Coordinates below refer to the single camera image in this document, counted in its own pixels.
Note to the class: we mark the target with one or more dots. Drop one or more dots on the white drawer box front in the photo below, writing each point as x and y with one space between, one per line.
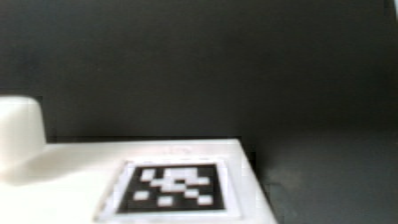
145 182

